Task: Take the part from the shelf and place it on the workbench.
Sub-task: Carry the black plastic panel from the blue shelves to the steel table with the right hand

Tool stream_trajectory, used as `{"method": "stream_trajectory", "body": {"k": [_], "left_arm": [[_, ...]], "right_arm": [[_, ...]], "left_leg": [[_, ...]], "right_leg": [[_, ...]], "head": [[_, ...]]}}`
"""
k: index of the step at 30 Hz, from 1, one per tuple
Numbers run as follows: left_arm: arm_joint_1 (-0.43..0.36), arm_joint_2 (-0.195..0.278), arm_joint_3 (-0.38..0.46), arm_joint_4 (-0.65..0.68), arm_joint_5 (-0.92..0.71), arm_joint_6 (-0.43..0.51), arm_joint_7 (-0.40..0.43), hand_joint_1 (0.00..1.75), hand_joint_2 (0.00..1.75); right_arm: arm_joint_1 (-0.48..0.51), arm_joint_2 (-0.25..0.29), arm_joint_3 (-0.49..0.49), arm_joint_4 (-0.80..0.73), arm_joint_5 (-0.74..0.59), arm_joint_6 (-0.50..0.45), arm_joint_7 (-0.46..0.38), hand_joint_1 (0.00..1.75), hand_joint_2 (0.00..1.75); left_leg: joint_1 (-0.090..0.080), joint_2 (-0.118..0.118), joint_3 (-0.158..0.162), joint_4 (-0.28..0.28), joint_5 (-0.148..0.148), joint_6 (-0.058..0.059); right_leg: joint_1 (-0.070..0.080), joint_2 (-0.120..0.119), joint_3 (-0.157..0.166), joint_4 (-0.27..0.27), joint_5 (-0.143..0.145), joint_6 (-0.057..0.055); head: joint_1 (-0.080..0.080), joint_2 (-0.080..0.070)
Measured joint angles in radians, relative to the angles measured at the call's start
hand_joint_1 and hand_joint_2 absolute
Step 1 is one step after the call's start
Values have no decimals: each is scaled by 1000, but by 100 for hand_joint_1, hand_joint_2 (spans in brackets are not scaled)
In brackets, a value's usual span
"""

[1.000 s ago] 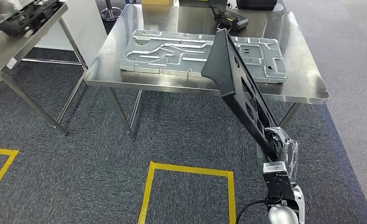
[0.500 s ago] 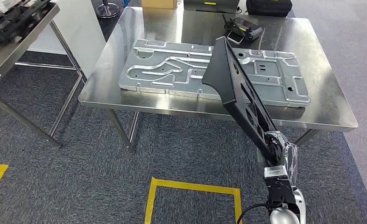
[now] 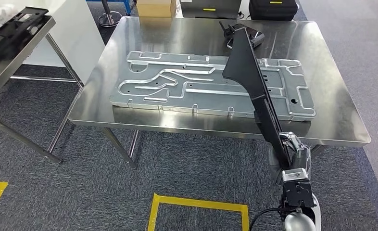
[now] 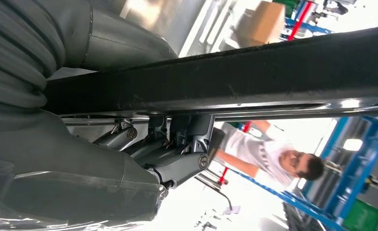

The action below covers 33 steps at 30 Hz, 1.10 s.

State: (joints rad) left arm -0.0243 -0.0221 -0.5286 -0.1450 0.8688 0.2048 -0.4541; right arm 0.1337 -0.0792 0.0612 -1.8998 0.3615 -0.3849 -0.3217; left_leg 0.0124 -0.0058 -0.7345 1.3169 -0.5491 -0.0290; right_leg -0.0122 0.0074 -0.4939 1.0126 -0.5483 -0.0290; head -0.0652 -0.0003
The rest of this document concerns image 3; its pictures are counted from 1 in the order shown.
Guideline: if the black case with yellow label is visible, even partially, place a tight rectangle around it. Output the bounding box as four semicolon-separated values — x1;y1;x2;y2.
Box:
248;0;299;22
179;0;242;20

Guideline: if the black plastic bracket part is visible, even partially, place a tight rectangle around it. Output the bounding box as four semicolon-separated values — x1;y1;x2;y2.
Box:
222;28;294;171

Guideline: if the brown cardboard box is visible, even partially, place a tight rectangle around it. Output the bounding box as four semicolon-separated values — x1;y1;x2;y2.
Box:
136;0;181;19

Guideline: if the stainless steel workbench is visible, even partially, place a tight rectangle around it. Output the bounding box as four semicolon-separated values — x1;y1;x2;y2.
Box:
68;16;372;170

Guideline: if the stainless steel table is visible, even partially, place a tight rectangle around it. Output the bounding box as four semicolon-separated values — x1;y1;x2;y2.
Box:
0;6;85;165

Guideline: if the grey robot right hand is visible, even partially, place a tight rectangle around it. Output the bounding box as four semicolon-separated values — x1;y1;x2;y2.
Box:
277;130;313;174

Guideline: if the chrome stanchion post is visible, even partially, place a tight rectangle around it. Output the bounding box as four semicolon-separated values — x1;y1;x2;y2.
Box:
97;0;123;28

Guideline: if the crumpled clear plastic bag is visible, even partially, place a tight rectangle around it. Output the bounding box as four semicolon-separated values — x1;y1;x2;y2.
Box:
0;3;20;29

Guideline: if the black remote controller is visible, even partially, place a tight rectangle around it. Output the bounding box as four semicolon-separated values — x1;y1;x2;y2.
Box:
218;20;266;51

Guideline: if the black cable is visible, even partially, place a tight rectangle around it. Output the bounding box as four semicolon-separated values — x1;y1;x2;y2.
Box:
248;206;287;231

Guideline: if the stamped grey metal plate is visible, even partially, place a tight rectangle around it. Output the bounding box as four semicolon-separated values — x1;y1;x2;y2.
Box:
109;50;317;123

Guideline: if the stack of black brackets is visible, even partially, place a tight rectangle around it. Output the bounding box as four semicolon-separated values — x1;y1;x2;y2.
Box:
0;6;50;62

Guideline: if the yellow floor tape square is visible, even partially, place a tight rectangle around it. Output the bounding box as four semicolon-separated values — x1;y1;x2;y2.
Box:
146;193;251;231

